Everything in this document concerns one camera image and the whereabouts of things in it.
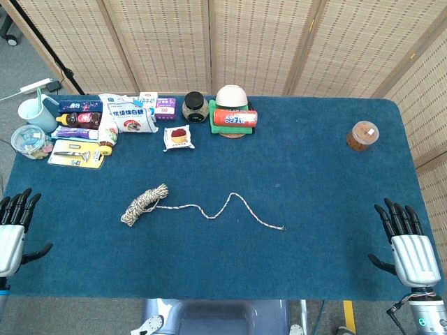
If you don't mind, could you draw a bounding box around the dark blue printed box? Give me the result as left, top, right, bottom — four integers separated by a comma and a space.
57, 100, 104, 114

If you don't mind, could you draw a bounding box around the black stand pole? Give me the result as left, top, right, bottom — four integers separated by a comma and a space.
8, 0, 86, 96

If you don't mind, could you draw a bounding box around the razor in yellow blister pack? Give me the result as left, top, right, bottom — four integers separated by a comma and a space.
47, 139, 106, 170

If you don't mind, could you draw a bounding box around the purple toothpaste tube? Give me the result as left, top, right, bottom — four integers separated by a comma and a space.
50, 126, 100, 140

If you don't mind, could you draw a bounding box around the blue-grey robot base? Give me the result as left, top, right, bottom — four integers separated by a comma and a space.
131, 298, 308, 335

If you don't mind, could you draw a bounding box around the clear jar of coloured clips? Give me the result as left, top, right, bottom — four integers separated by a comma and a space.
10, 124, 54, 161

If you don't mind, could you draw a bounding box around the folded green towel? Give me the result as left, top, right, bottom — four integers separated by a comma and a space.
208, 99, 256, 135

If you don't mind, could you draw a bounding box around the purple white box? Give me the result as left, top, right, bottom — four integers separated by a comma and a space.
154, 97, 178, 121

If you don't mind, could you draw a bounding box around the brown sauce bottle yellow cap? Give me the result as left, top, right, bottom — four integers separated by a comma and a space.
55, 112, 103, 130

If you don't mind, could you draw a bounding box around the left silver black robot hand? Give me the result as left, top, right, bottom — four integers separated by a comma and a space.
0, 188, 54, 279

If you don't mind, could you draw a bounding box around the wrapped cake snack packet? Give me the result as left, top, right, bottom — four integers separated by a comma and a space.
163, 124, 196, 153

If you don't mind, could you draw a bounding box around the pale mint plastic cup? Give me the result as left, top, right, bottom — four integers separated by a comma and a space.
17, 98, 59, 133

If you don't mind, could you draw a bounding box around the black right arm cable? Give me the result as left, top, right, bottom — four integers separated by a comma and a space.
386, 295, 413, 335

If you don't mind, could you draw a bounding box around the small white milk carton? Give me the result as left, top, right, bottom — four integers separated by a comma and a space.
138, 91, 159, 118

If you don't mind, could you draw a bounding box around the beige brown braided rope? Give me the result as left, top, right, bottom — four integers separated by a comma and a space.
120, 183, 286, 232

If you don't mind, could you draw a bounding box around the white bottle yellow cap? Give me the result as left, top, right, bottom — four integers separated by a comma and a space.
96, 113, 119, 156

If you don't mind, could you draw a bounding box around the white power strip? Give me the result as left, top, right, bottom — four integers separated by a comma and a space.
20, 78, 53, 95

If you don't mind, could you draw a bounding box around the white sugar bag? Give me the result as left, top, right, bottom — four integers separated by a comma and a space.
98, 93, 159, 134

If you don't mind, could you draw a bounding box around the white upturned bowl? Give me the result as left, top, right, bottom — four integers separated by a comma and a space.
215, 84, 249, 109

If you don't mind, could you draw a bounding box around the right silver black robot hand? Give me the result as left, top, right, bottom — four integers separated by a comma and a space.
367, 198, 442, 289

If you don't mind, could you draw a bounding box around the plastic jar of rubber bands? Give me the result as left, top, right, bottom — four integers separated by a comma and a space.
346, 120, 380, 152

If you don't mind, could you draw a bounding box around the blue felt table cover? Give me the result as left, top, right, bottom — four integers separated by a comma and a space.
0, 94, 441, 303

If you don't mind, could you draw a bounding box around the orange drink can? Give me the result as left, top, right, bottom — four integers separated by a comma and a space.
213, 108, 258, 127

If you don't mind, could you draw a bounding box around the bamboo folding screen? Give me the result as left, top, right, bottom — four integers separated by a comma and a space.
0, 0, 447, 259

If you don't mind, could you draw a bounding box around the black chair caster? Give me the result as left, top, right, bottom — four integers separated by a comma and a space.
0, 6, 18, 46

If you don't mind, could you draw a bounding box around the glass jar black lid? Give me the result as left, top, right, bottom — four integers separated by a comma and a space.
182, 91, 210, 124

